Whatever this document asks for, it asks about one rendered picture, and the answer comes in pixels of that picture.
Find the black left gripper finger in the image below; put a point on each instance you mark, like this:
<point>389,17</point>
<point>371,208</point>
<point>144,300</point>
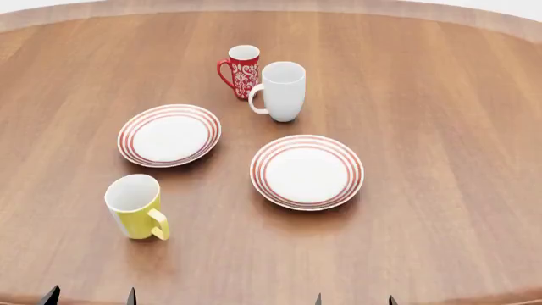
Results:
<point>51,297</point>
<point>132,298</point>

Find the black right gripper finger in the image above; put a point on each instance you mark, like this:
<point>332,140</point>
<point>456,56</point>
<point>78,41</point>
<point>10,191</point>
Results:
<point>392,301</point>
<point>318,300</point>

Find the yellow and white mug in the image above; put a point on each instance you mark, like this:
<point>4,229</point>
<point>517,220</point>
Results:
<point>137,219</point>

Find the larger red-striped white plate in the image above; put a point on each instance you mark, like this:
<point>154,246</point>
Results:
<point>306,173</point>

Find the smaller red-striped white plate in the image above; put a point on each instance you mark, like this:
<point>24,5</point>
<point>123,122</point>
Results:
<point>169,136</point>

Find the plain white tall mug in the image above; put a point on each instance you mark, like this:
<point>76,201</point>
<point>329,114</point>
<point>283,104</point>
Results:
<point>283,95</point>

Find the red patterned tall mug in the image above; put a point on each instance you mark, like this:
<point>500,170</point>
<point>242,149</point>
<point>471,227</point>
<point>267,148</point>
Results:
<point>245,76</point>

